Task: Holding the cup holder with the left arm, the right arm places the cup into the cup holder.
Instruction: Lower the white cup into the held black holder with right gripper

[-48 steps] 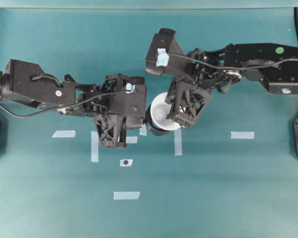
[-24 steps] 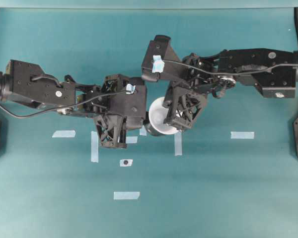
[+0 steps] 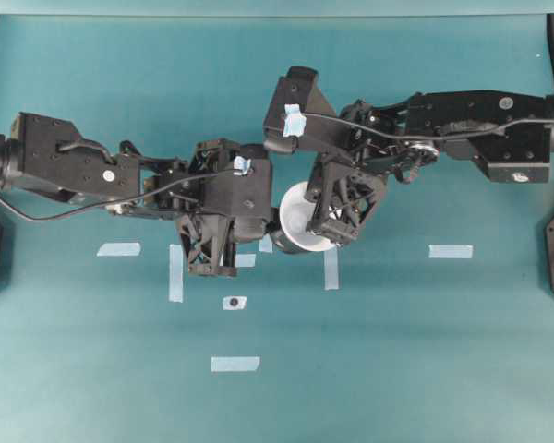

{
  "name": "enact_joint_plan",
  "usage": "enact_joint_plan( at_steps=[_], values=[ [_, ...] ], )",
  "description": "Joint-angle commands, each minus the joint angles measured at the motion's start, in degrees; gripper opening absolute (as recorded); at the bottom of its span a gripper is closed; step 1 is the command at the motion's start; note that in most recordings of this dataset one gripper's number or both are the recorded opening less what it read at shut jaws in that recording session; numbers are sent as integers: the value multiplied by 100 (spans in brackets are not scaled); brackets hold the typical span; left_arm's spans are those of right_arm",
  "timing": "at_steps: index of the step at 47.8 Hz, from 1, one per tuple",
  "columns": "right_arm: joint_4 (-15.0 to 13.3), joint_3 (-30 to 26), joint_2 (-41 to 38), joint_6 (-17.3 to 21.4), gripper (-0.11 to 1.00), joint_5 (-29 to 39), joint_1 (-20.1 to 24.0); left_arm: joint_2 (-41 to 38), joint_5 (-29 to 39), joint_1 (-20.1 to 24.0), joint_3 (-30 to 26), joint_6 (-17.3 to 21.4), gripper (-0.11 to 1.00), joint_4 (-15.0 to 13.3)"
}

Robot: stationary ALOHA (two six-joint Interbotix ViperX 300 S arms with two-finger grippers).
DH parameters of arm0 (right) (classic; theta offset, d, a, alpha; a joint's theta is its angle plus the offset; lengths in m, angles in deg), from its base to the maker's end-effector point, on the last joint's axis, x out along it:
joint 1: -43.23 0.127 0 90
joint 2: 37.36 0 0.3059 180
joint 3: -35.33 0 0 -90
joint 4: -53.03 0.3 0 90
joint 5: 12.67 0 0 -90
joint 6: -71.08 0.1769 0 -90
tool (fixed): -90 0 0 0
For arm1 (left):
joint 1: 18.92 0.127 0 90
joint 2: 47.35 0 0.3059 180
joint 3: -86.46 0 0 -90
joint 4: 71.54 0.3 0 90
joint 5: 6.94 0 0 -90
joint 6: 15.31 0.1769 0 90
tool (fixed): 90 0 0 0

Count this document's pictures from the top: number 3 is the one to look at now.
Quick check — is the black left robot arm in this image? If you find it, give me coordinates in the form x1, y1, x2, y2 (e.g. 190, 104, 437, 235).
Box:
0, 113, 277, 277

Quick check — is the blue tape strip under holder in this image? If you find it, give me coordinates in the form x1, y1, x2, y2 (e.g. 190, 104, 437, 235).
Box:
235, 253, 257, 268

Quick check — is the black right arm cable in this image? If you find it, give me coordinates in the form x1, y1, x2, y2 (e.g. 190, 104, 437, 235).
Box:
299, 111, 554, 140

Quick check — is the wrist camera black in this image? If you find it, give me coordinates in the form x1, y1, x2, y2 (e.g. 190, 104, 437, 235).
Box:
263, 66, 348, 154
202, 156, 272, 243

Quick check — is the white paper cup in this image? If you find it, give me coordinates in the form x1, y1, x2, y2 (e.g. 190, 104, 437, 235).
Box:
279, 181, 335, 254

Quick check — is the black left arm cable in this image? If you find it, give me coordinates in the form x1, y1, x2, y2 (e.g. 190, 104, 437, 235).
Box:
0, 168, 239, 223

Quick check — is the blue vertical tape strip left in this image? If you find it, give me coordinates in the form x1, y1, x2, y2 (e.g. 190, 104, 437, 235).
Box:
168, 244, 184, 303

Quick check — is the black cup holder with handle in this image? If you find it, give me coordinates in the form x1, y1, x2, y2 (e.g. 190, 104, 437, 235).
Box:
234, 144, 294, 254

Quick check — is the blue tape strip bottom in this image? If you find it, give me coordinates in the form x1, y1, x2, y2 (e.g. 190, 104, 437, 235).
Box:
211, 356, 261, 373

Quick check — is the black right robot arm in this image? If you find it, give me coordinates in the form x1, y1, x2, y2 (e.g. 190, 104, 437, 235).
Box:
306, 90, 554, 246

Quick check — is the blue vertical tape beside holder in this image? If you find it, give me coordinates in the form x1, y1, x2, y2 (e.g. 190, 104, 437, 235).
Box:
259, 236, 273, 254

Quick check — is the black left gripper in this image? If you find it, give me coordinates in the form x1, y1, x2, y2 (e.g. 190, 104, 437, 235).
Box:
140, 138, 280, 278

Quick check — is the blue vertical tape under cup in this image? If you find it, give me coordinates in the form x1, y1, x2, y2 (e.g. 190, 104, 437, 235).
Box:
324, 247, 340, 291

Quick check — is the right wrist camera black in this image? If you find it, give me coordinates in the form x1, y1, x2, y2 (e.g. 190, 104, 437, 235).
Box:
263, 66, 348, 154

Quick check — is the blue tape strip right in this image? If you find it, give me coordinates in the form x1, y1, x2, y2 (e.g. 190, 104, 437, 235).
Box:
428, 245, 474, 259

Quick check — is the blue tape with black dot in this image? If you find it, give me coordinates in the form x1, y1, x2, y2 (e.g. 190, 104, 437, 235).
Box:
223, 296, 247, 310

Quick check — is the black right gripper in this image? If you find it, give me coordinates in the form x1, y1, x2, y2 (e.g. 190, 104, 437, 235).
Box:
304, 99, 439, 246

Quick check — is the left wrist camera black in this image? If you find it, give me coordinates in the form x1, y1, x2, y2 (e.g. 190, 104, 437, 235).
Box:
202, 156, 272, 243

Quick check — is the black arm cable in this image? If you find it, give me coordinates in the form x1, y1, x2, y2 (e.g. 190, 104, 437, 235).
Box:
0, 168, 239, 223
299, 111, 554, 140

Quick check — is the blue tape strip left lower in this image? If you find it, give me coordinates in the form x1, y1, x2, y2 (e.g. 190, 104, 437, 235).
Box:
96, 242, 141, 257

